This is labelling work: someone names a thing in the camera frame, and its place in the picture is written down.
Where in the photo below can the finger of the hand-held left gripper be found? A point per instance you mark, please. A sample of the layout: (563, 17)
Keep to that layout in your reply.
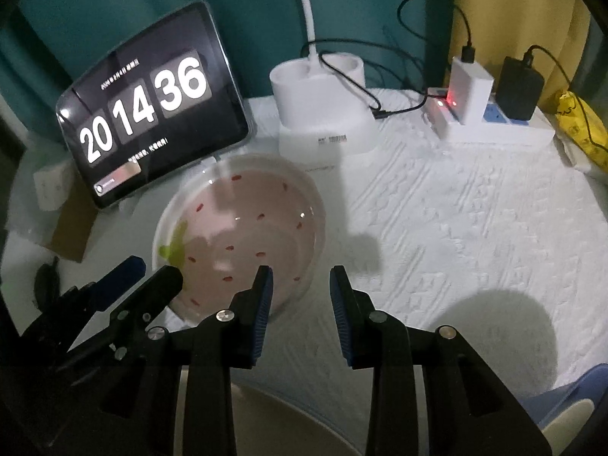
(156, 289)
(121, 278)

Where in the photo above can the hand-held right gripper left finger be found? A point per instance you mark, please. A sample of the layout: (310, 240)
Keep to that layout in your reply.
(261, 313)

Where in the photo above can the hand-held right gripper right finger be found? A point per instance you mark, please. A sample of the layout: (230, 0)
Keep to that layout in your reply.
(339, 313)

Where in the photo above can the white strawberry-print bowl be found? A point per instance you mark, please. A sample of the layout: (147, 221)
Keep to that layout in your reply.
(247, 218)

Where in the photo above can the large blue bowl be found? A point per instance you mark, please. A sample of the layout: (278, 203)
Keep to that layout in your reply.
(584, 384)

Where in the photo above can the cream bowl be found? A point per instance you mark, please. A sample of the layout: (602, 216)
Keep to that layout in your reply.
(570, 425)

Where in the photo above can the brown cardboard box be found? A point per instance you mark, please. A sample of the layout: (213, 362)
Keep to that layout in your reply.
(71, 228)

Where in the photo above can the small white box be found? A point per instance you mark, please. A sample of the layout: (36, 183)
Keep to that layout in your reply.
(52, 187)

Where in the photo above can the tablet showing flip clock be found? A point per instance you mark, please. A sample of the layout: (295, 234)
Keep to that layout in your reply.
(142, 95)

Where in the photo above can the white desk lamp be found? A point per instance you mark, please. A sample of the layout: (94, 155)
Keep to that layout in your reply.
(327, 123)

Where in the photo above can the white power strip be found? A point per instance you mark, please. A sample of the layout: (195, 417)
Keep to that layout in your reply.
(498, 133)

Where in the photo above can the white charger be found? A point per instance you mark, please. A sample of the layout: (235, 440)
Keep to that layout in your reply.
(470, 90)

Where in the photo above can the teal curtain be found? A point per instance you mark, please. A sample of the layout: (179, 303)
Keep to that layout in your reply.
(213, 9)

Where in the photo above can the white packet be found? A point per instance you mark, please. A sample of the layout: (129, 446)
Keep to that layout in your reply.
(586, 171)

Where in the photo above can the black charger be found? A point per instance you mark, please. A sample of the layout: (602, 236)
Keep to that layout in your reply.
(520, 88)

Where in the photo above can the yellow packet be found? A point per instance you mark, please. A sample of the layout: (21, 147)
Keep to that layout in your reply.
(582, 123)

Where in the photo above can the yellow curtain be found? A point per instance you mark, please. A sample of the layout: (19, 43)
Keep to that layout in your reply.
(513, 9)

